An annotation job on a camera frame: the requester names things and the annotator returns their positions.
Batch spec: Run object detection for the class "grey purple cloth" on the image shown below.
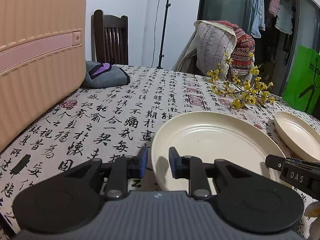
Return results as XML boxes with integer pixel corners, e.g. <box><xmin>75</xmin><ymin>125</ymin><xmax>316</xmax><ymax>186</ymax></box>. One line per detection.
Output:
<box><xmin>81</xmin><ymin>61</ymin><xmax>131</xmax><ymax>89</ymax></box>

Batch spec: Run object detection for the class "yellow flower branch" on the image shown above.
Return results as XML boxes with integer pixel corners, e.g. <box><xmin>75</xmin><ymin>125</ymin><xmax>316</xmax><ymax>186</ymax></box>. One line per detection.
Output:
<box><xmin>207</xmin><ymin>52</ymin><xmax>275</xmax><ymax>110</ymax></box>

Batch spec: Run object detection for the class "chair with patterned blanket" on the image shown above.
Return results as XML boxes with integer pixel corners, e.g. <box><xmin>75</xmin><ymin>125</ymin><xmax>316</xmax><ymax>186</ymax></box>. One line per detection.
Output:
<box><xmin>172</xmin><ymin>20</ymin><xmax>255</xmax><ymax>81</ymax></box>

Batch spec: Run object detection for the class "light blue hanging shirt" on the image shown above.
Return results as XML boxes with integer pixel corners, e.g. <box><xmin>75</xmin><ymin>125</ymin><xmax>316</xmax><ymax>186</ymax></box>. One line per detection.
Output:
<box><xmin>248</xmin><ymin>0</ymin><xmax>265</xmax><ymax>38</ymax></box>

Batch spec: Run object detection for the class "black sliding window frame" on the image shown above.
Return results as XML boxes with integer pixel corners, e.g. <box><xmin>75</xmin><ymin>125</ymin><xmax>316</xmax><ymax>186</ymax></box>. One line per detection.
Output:
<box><xmin>198</xmin><ymin>0</ymin><xmax>319</xmax><ymax>95</ymax></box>

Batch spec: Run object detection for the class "studio light on stand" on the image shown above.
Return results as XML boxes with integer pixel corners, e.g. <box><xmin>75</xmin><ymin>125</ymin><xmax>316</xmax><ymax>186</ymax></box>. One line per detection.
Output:
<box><xmin>157</xmin><ymin>0</ymin><xmax>171</xmax><ymax>69</ymax></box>

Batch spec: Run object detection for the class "pink small suitcase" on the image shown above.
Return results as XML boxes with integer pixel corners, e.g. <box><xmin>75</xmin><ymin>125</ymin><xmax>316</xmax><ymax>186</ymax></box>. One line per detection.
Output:
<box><xmin>1</xmin><ymin>0</ymin><xmax>86</xmax><ymax>148</ymax></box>

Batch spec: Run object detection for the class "calligraphy print tablecloth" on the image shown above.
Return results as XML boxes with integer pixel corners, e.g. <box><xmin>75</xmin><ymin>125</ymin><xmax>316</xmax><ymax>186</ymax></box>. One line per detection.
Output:
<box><xmin>1</xmin><ymin>66</ymin><xmax>319</xmax><ymax>239</ymax></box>

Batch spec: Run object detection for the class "dark wooden chair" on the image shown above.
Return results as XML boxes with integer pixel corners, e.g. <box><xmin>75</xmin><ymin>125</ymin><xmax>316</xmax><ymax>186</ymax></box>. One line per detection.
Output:
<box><xmin>91</xmin><ymin>9</ymin><xmax>129</xmax><ymax>65</ymax></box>

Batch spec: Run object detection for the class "pink hanging garment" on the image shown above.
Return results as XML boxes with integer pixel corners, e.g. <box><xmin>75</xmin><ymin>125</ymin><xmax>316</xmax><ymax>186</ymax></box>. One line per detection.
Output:
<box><xmin>268</xmin><ymin>0</ymin><xmax>280</xmax><ymax>17</ymax></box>

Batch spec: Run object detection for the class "white hanging garment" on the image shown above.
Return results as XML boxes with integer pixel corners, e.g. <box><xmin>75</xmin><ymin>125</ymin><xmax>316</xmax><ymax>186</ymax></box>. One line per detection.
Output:
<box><xmin>275</xmin><ymin>0</ymin><xmax>293</xmax><ymax>35</ymax></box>

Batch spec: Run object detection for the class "cream plate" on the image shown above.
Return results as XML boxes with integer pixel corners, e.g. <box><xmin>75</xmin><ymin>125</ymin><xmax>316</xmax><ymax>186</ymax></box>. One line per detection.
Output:
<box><xmin>151</xmin><ymin>112</ymin><xmax>285</xmax><ymax>191</ymax></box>
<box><xmin>274</xmin><ymin>112</ymin><xmax>320</xmax><ymax>162</ymax></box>

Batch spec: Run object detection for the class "green mucun paper bag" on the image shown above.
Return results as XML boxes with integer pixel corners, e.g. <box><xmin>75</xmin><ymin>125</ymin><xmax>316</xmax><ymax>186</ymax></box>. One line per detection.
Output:
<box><xmin>282</xmin><ymin>46</ymin><xmax>319</xmax><ymax>117</ymax></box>

